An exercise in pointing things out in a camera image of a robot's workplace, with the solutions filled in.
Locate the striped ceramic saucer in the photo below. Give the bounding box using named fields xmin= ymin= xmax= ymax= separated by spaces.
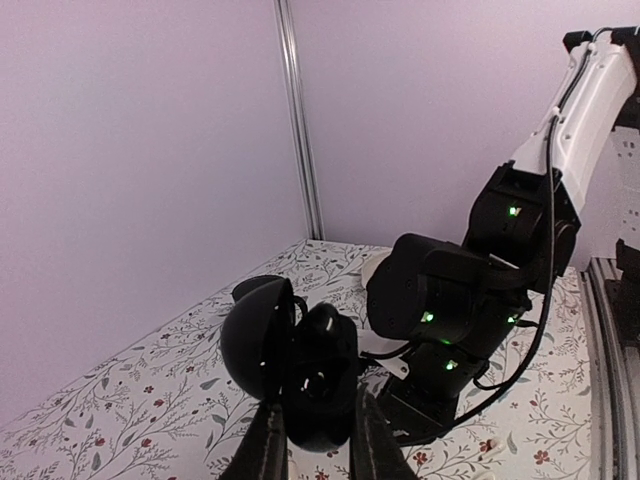
xmin=360 ymin=250 xmax=391 ymax=289

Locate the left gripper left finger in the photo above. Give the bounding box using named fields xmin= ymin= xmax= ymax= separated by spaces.
xmin=219 ymin=402 xmax=288 ymax=480

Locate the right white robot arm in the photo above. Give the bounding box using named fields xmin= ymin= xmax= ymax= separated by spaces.
xmin=364 ymin=27 xmax=639 ymax=447

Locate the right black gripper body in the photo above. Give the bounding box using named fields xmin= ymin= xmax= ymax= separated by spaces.
xmin=366 ymin=233 xmax=532 ymax=443

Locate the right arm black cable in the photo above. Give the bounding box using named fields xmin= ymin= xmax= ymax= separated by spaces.
xmin=457 ymin=27 xmax=616 ymax=429

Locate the front aluminium rail base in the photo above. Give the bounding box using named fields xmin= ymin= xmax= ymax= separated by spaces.
xmin=581 ymin=257 xmax=639 ymax=479

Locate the white earbud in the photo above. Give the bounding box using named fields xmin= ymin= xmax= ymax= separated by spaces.
xmin=481 ymin=438 xmax=504 ymax=455
xmin=470 ymin=470 xmax=497 ymax=480

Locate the right aluminium frame post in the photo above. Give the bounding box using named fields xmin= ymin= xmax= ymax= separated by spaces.
xmin=274 ymin=0 xmax=325 ymax=240

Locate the black earbud charging case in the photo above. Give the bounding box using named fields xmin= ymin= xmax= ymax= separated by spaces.
xmin=220 ymin=302 xmax=360 ymax=452

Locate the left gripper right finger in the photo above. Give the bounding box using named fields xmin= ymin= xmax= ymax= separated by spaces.
xmin=349 ymin=389 xmax=415 ymax=480

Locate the dark grey mug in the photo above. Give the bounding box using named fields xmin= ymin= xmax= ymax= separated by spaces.
xmin=232 ymin=275 xmax=308 ymax=323

